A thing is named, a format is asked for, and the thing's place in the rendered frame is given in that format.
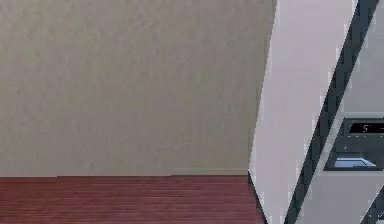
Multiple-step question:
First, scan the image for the white fridge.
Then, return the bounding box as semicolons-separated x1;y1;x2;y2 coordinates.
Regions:
247;0;384;224

